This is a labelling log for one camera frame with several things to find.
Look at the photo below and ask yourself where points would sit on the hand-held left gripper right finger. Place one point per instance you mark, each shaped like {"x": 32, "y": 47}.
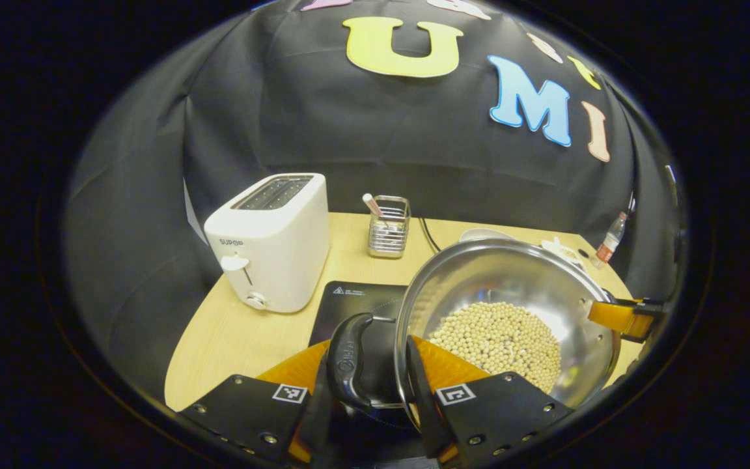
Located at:
{"x": 426, "y": 417}

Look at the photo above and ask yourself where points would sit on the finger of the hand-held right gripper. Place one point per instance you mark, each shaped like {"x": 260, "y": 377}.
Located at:
{"x": 616, "y": 316}

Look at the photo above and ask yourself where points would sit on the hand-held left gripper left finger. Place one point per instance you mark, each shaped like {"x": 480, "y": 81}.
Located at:
{"x": 316, "y": 430}

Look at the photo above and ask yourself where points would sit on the black induction cooktop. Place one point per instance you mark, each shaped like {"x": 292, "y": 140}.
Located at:
{"x": 362, "y": 299}

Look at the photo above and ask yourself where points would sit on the clear water bottle red label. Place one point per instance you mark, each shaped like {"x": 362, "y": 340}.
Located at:
{"x": 609, "y": 241}

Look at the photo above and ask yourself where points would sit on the white divided dish with beans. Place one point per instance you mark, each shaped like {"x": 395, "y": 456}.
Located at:
{"x": 564, "y": 251}

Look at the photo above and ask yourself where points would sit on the pile of soybeans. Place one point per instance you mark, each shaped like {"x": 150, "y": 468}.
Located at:
{"x": 499, "y": 342}

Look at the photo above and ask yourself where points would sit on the white oval plate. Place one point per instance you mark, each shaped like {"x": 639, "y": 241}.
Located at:
{"x": 482, "y": 234}

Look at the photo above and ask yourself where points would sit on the white toaster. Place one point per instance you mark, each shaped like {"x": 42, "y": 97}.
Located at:
{"x": 271, "y": 254}

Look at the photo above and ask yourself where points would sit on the pink straw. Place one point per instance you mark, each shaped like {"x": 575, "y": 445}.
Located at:
{"x": 372, "y": 203}

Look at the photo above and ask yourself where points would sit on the black backdrop cloth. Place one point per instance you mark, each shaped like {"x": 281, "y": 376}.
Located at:
{"x": 349, "y": 130}

